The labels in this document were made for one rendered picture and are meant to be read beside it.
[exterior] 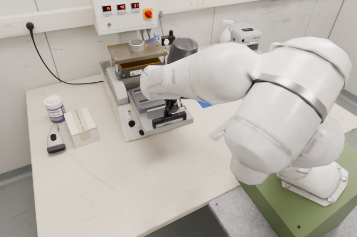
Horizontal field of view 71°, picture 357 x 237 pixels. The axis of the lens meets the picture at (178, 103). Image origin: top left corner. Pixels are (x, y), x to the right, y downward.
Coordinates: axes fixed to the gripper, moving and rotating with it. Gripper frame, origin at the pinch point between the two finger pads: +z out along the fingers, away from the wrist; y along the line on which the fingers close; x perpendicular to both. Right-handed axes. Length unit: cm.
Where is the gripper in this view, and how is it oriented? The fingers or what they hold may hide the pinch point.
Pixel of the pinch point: (168, 110)
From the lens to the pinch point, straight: 104.1
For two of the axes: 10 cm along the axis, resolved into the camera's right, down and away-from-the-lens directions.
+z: -1.7, 5.4, 8.3
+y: 3.8, 8.1, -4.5
